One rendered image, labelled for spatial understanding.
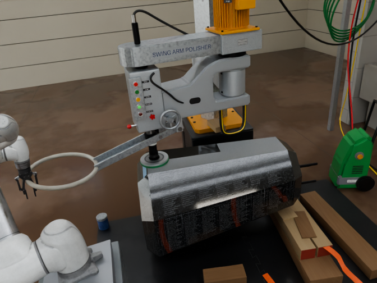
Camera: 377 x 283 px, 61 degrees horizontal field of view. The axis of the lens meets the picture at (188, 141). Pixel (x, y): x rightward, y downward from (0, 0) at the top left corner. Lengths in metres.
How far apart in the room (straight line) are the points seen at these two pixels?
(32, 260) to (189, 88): 1.38
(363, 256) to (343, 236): 0.23
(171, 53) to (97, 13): 6.08
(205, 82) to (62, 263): 1.41
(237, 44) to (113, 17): 6.08
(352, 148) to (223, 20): 1.87
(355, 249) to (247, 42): 1.75
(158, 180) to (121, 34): 6.19
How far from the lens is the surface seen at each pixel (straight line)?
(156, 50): 2.10
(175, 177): 2.33
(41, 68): 8.40
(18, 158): 2.25
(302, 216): 2.87
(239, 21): 2.26
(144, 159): 2.46
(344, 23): 4.44
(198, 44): 2.18
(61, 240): 1.52
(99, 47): 8.22
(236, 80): 2.36
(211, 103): 2.33
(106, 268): 1.65
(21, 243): 1.58
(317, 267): 2.66
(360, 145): 3.44
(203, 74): 2.24
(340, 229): 3.02
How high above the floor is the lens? 2.06
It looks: 27 degrees down
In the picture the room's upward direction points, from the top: 5 degrees counter-clockwise
